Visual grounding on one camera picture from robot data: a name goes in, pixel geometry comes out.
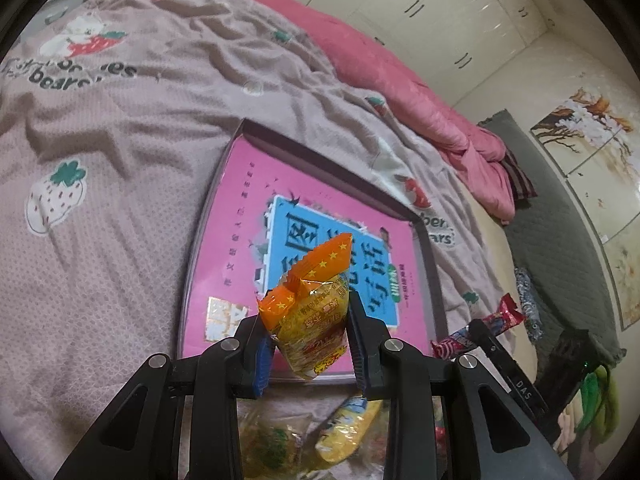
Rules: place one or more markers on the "pink blue book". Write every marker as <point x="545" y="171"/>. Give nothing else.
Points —
<point x="300" y="239"/>

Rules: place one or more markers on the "pink quilt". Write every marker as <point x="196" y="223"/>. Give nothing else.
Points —
<point x="474" y="152"/>

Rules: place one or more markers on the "red blue candy stick packet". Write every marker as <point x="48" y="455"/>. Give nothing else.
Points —
<point x="469" y="337"/>

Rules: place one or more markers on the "pink strawberry bear blanket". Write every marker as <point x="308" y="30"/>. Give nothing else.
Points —
<point x="113" y="122"/>

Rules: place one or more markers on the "orange yellow snack packet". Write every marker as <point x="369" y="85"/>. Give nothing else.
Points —
<point x="305" y="313"/>

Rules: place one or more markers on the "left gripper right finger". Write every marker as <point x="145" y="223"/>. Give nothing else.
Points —
<point x="388" y="369"/>

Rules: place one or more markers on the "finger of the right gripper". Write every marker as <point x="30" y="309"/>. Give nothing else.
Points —
<point x="523" y="390"/>

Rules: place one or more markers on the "floral wall painting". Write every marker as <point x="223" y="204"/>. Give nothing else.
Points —
<point x="596" y="148"/>

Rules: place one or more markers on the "grey quilted headboard cushion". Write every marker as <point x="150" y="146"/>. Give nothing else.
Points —
<point x="550" y="242"/>

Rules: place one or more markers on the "clear green label snack bag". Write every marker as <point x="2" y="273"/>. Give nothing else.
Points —
<point x="272" y="443"/>

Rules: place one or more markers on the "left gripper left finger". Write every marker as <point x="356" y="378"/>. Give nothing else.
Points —
<point x="235" y="368"/>

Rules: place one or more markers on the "white wardrobe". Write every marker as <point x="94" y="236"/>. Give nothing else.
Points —
<point x="453" y="45"/>

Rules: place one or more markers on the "dark cardboard box tray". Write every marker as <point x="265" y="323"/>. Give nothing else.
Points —
<point x="280" y="239"/>

